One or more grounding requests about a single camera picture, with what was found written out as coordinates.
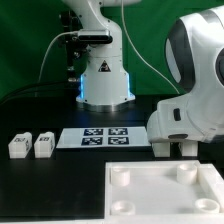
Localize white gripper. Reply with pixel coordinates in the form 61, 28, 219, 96
147, 90, 224, 143

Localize white square tabletop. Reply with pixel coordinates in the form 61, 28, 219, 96
104, 160, 224, 224

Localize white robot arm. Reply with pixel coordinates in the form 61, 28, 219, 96
62, 0, 224, 143

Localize white U-shaped obstacle fixture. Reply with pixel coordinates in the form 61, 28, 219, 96
198, 164, 224, 202

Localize white sheet with AprilTags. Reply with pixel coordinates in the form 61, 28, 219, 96
57, 126, 150, 149

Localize black cables on table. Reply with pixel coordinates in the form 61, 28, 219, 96
0, 80, 81, 104

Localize black camera on stand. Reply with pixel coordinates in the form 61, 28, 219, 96
59, 10, 113, 83

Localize white camera cable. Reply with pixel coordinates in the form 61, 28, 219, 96
37, 31, 81, 84

